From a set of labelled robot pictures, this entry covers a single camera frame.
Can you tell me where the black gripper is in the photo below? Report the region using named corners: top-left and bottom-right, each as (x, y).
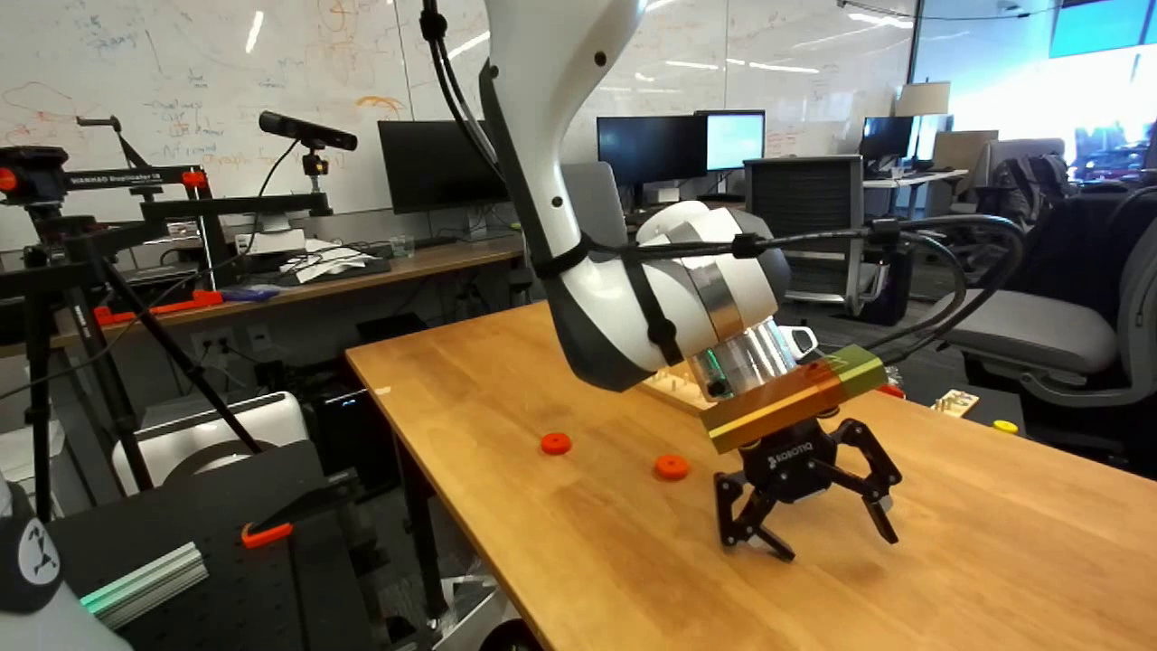
top-left (710, 417), bottom-right (906, 569)

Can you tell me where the white ABB robot base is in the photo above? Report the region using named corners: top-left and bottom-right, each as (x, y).
top-left (107, 392), bottom-right (311, 501)

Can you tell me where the white number card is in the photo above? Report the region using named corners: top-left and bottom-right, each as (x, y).
top-left (930, 387), bottom-right (977, 422)

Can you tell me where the black mesh office chair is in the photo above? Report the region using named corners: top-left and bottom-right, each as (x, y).
top-left (742, 156), bottom-right (875, 313)

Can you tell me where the lit computer monitor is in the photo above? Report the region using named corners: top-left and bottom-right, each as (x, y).
top-left (700, 109), bottom-right (770, 175)

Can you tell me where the black computer monitor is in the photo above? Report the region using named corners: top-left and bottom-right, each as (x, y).
top-left (592, 109), bottom-right (714, 204)
top-left (375, 117), bottom-right (518, 218)

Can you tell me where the black table leg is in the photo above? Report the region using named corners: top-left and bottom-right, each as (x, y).
top-left (395, 439), bottom-right (450, 624)

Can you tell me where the white lamp shade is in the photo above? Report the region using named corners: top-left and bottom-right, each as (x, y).
top-left (898, 76), bottom-right (953, 123)

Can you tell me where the long wooden desk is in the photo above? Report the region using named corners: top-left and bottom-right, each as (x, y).
top-left (95, 232), bottom-right (536, 335)

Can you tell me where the white paper pile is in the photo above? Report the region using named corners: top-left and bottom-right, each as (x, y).
top-left (273, 238), bottom-right (382, 288)

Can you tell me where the black equipment case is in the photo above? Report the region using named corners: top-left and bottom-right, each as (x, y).
top-left (47, 439), bottom-right (407, 651)

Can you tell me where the aluminium extrusion bar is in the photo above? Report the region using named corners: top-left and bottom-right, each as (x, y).
top-left (67, 539), bottom-right (217, 634)

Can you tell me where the black cap white logo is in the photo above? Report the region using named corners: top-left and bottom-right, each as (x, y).
top-left (0, 480), bottom-right (67, 619)

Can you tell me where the wooden camera mount plate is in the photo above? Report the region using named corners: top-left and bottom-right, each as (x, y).
top-left (700, 345), bottom-right (894, 458)

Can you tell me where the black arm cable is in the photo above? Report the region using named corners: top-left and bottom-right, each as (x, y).
top-left (413, 0), bottom-right (1030, 364)

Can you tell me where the orange clamp handle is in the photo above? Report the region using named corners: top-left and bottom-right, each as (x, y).
top-left (235, 519), bottom-right (301, 552)

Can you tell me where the black bar camera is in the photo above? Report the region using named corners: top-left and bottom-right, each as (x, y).
top-left (253, 109), bottom-right (363, 156)

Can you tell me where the wall whiteboard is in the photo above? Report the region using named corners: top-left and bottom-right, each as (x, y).
top-left (0, 0), bottom-right (919, 222)

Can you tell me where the black camera tripod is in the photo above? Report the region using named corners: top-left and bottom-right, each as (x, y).
top-left (0, 143), bottom-right (336, 520)

